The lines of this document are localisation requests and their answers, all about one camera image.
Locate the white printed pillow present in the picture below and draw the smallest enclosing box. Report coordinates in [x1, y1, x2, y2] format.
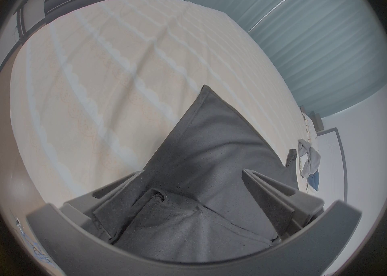
[302, 112, 318, 145]

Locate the grey bedside table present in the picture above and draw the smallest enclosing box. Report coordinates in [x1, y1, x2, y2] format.
[299, 106, 324, 132]

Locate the black T-shirt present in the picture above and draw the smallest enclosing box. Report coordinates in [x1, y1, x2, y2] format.
[112, 85, 300, 265]

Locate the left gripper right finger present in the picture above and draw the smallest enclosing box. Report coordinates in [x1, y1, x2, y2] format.
[242, 169, 324, 236]

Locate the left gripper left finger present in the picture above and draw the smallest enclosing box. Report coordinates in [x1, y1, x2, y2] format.
[62, 171, 152, 243]

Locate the grey garment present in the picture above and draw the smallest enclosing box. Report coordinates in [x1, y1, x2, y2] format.
[298, 139, 321, 177]

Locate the bed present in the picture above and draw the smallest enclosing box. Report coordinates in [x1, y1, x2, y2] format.
[9, 0, 347, 209]

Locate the dark blue garment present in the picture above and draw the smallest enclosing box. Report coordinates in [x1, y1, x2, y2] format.
[307, 171, 320, 191]

